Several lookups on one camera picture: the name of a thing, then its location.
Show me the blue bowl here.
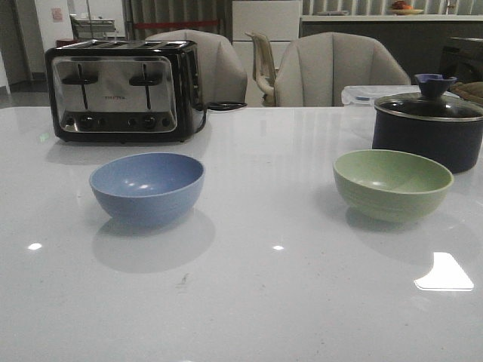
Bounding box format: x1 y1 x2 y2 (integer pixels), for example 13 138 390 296
89 152 205 227

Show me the green bowl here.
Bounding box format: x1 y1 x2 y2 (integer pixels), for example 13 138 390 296
333 149 454 222

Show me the beige upholstered chair left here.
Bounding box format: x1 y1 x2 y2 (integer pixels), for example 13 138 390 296
146 29 248 103

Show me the beige upholstered chair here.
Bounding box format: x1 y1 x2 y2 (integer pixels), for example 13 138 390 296
274 32 411 107
146 29 248 103

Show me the beige office chair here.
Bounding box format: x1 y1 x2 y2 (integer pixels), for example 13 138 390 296
245 32 276 106

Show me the beige upholstered chair right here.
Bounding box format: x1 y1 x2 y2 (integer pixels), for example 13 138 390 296
274 32 411 107

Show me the clear plastic storage container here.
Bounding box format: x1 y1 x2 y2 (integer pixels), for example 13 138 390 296
340 84 420 107

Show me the black and chrome toaster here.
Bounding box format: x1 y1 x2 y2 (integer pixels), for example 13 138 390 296
45 40 205 143

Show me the white cabinet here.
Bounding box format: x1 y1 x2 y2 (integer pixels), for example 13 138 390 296
232 1 302 107

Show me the glass pot lid blue knob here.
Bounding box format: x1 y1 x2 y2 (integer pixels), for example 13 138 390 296
374 73 482 122

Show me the dark blue cooking pot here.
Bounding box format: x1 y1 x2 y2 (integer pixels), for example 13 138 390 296
372 111 482 173

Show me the metal cart in background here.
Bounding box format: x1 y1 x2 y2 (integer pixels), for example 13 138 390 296
69 14 116 39

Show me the fruit bowl on counter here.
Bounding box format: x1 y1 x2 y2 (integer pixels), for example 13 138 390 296
389 0 423 16

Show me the brown quilted cloth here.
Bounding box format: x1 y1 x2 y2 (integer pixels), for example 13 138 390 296
449 81 483 106

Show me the black toaster power cord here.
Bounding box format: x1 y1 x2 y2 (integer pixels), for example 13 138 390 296
194 100 248 133

